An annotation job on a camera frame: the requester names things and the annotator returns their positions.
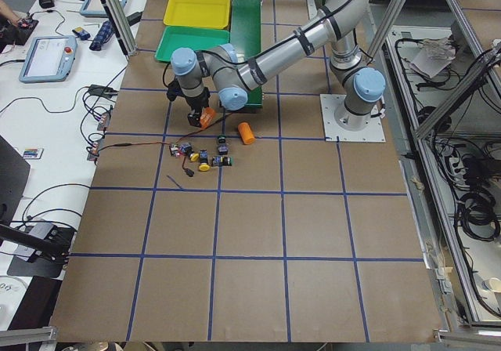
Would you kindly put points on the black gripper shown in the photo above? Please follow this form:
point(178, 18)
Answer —
point(197, 102)

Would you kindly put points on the orange cylinder marked 4680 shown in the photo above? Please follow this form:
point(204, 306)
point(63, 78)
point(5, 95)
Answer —
point(206, 117)

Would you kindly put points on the yellow push button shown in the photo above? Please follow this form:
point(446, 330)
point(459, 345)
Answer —
point(188, 151)
point(203, 161)

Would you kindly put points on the plain orange cylinder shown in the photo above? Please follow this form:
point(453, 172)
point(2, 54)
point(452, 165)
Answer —
point(246, 134)

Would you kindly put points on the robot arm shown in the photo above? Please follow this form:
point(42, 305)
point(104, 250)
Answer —
point(334, 23)

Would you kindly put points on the green push button right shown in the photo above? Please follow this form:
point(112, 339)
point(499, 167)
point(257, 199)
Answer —
point(222, 145)

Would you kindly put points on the green push button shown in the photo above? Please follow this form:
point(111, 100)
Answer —
point(222, 145)
point(221, 161)

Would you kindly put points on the green push button left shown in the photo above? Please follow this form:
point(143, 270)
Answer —
point(221, 161)

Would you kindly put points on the green plastic tray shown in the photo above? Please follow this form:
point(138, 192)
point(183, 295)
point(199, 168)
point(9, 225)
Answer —
point(195, 38)

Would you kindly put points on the yellow plastic tray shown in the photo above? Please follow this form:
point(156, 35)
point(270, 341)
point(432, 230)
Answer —
point(212, 14)

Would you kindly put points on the green conveyor belt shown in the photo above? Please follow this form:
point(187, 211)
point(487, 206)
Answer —
point(245, 28)

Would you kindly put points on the blue checkered cloth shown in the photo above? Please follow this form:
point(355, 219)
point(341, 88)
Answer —
point(102, 37)

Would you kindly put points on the near teach pendant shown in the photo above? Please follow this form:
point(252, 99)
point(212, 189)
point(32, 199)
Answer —
point(49, 59)

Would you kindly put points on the black power adapter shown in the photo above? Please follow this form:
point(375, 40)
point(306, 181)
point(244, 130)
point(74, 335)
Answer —
point(46, 4)

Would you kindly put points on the black inline switch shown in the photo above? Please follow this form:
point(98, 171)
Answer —
point(189, 172)

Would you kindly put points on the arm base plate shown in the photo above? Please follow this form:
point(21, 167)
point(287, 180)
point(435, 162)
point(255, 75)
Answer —
point(340, 125)

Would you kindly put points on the aluminium frame post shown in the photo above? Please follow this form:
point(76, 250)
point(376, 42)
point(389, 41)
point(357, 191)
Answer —
point(122, 30)

